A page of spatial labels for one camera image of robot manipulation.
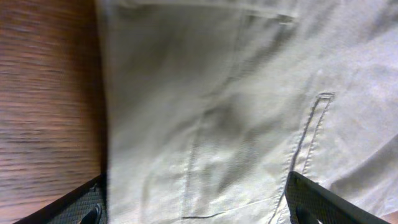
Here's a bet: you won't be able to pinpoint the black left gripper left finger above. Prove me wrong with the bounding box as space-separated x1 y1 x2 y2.
15 175 108 224

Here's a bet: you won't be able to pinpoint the khaki shorts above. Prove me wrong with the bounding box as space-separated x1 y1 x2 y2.
96 0 397 223

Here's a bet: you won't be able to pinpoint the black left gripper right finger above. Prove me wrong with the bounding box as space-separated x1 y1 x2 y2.
285 171 388 224

